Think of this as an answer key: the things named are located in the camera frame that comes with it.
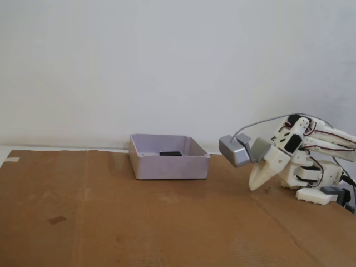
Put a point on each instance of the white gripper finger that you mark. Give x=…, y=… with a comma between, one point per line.
x=261, y=178
x=253, y=173

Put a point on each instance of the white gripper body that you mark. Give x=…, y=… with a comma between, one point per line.
x=273, y=164

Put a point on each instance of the black block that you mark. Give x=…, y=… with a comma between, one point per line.
x=170, y=153

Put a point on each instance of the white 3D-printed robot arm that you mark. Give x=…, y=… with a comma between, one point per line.
x=332, y=169

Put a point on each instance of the grey plastic box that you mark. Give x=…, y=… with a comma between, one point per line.
x=169, y=169

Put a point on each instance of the silver webcam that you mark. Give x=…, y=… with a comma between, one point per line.
x=235, y=153

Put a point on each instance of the grey table clamp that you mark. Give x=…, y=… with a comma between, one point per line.
x=332, y=190

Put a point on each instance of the brown cardboard sheet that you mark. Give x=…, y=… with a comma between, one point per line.
x=139, y=222

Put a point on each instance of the brown tape piece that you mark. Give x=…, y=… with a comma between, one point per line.
x=57, y=220

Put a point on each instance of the white tape piece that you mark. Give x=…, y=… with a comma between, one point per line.
x=12, y=160

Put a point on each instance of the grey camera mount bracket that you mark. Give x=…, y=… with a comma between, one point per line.
x=260, y=148

